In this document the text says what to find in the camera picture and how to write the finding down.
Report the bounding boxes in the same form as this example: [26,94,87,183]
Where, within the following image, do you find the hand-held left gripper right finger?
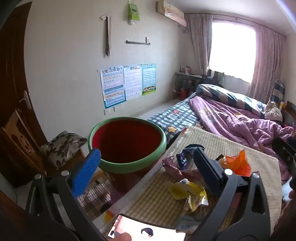
[185,147,271,241]

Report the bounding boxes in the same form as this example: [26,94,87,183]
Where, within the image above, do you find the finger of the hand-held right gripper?
[272,137,296,179]

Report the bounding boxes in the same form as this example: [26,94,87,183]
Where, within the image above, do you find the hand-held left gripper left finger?
[25,148,107,241]

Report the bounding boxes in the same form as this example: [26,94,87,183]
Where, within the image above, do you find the dark blue snack wrapper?
[176,144,207,171]

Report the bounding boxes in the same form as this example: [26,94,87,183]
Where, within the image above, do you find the yellow packet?
[168,179,209,212]

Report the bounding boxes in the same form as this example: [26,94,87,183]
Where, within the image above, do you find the orange plastic bag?
[218,149,252,178]

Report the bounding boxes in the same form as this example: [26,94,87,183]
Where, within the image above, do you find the purple snack wrapper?
[162,156,205,184]

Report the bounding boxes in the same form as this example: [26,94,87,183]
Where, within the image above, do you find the red bin with green rim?
[88,117,167,193]

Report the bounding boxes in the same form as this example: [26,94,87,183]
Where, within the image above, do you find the light blue paper packet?
[175,215,202,234]

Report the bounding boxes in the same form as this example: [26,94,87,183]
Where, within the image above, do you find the person's right hand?
[282,179,296,203]

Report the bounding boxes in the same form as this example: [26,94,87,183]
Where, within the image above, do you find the person's left hand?
[113,232,133,241]

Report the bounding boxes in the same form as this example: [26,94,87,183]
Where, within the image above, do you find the checked stool cushion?
[77,178,117,220]

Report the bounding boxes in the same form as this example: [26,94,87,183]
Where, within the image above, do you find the floral cushion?
[40,131,88,170]

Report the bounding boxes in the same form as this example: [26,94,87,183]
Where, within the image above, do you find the beige checked woven mat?
[92,126,283,233]

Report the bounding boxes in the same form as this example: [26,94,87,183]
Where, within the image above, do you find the dark bed headboard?
[282,101,296,128]

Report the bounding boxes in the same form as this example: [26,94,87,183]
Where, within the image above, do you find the white crumpled cloth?
[264,100,283,122]

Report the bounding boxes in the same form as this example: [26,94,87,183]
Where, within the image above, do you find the purple duvet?
[189,95,296,152]

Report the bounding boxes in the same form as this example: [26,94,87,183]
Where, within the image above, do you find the blue checked pillow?
[271,80,285,105]

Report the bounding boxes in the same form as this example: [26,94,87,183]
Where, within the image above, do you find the blue checked bed sheet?
[147,92,210,141]

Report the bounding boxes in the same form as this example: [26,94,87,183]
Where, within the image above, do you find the wooden chair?
[0,111,88,186]

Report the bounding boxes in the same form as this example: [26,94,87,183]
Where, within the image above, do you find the smartphone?
[107,214,186,241]

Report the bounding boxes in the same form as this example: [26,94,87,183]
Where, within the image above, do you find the blue patterned duvet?
[195,84,267,117]

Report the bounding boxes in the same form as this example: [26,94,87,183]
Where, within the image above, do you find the pink curtain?
[248,23,287,101]
[186,14,213,75]

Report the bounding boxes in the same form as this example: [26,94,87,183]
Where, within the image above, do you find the dark side table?
[173,72,202,100]

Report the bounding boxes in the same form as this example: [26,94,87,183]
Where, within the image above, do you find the small items on side table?
[180,64,193,75]

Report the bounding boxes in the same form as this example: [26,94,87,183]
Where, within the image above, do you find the brown wooden door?
[0,2,48,188]

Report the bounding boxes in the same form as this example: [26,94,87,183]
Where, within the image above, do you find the green hanging packet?
[128,0,141,25]

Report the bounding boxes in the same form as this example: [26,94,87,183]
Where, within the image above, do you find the covered air conditioner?
[156,0,187,25]

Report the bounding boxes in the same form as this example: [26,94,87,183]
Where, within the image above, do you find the white wall sockets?
[104,104,125,115]

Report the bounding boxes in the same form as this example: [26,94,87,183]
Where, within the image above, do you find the blue striped wall poster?
[100,65,127,109]

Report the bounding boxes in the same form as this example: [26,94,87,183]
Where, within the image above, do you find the metal door handle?
[18,90,32,110]

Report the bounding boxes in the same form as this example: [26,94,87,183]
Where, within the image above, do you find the white chart wall poster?
[124,65,143,101]

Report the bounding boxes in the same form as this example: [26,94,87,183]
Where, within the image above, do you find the teal chart wall poster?
[142,63,157,96]

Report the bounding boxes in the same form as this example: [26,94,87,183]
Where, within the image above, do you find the dark hanging wall strip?
[100,14,112,57]

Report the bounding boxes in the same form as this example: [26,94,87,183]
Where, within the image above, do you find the metal wall rail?
[125,37,151,45]

